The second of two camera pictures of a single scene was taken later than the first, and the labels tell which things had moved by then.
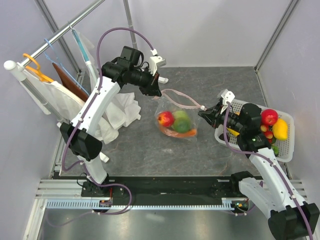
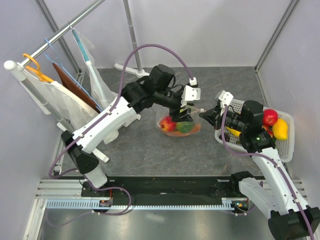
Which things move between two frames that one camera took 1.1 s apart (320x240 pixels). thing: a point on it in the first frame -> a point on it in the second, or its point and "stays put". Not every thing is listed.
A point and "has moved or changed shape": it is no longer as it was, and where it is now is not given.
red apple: [166, 118] has moved or changed shape
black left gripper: [153, 89] -> [176, 116]
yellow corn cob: [234, 133] stays put
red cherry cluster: [268, 134] stays put
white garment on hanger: [66, 102] stays put
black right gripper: [213, 114] stays put
